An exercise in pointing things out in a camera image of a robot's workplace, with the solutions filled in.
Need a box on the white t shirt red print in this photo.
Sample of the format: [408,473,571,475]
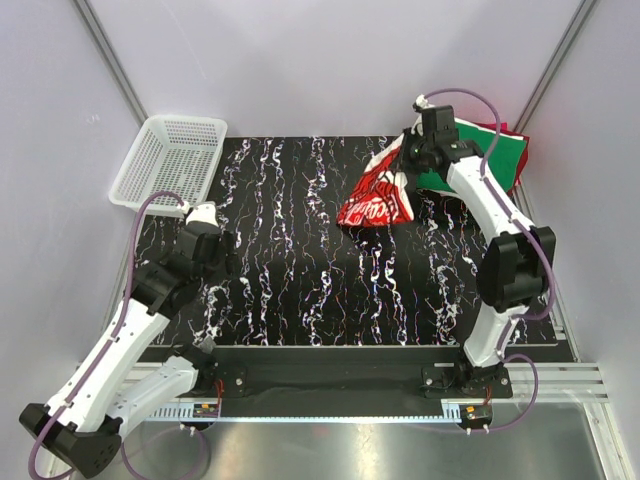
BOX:
[336,134,414,228]

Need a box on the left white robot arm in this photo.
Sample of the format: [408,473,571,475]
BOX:
[19,202,238,479]

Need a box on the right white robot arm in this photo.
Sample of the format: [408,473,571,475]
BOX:
[399,99,556,397]

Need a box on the black marble pattern mat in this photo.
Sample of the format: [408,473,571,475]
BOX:
[130,134,557,347]

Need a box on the green folded t shirt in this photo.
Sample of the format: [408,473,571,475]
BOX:
[416,119,530,197]

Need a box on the white plastic mesh basket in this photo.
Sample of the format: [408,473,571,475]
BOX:
[108,114,228,211]

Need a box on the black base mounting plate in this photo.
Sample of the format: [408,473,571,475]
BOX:
[149,344,514,419]

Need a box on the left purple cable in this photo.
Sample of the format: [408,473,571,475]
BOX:
[27,191,211,479]

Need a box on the right aluminium corner post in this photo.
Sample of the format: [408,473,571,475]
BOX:
[515,0,600,133]

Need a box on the aluminium corner post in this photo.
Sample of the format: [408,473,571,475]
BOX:
[71,0,148,125]
[515,0,600,133]

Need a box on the white slotted cable duct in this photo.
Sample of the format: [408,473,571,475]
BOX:
[146,401,461,424]

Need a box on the left aluminium corner post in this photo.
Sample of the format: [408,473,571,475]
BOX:
[71,0,148,125]

